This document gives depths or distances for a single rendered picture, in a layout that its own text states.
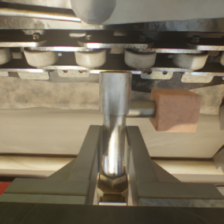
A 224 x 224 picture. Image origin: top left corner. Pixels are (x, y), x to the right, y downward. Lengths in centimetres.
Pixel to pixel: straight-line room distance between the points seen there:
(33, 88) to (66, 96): 6
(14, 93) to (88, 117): 14
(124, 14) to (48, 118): 24
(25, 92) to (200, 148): 39
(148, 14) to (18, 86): 25
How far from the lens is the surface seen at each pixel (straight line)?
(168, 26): 22
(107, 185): 17
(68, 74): 26
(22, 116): 37
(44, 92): 31
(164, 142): 39
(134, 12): 18
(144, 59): 20
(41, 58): 22
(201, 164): 46
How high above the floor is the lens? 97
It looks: 48 degrees down
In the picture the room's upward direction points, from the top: 178 degrees counter-clockwise
